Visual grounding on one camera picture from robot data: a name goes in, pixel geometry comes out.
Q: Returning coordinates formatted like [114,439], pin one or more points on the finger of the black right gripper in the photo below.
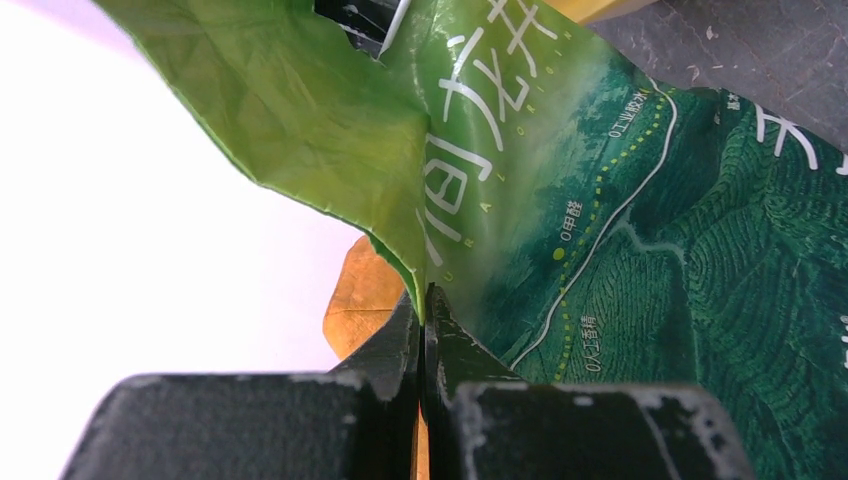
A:
[370,25]

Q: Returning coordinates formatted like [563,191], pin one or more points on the green cat litter bag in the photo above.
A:
[587,222]

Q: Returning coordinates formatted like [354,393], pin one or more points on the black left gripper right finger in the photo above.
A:
[485,422]

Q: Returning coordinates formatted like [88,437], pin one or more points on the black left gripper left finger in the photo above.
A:
[218,426]

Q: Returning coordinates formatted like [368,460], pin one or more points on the yellow litter box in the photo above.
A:
[584,12]

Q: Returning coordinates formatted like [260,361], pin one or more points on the orange paper shopping bag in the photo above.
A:
[371,324]

